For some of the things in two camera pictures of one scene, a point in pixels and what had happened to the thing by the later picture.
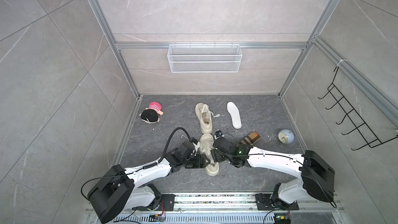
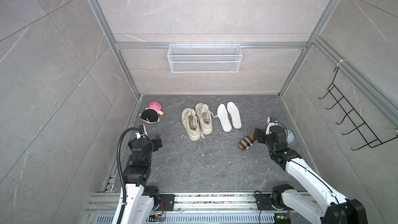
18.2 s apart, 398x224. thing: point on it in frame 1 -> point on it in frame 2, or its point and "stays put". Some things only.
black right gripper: x=216 y=156 -> x=257 y=130
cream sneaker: x=204 y=116 stays put
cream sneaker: x=206 y=144 -> x=191 y=123
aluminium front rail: x=232 y=208 stays put
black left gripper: x=203 y=165 -> x=158 y=144
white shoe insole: x=235 y=113 stays put
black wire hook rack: x=368 y=136 stays put
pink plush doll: x=150 y=114 stays put
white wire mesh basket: x=204 y=58 stays put
